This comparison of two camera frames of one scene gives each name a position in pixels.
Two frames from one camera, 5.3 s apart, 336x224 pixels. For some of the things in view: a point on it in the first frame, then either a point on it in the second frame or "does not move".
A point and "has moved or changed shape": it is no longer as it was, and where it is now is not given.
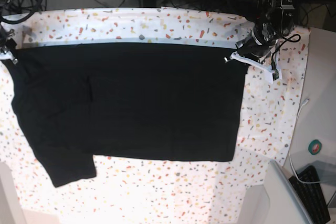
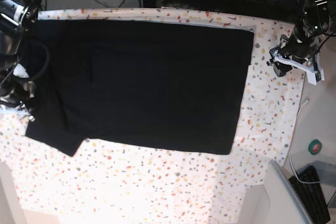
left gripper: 7,45 -> 18,91
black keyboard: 312,194 does not move
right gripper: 250,46 -> 301,44
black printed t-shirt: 165,101 has moved or changed shape
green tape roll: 314,146 does not move
